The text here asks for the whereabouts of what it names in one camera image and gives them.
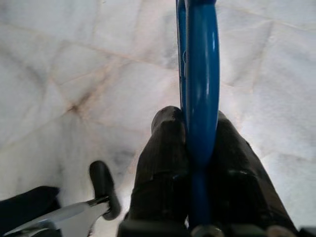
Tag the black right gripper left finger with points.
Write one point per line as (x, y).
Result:
(160, 168)

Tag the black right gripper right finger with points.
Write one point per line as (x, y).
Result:
(237, 177)

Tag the blue plastic hanger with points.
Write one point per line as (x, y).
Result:
(202, 74)

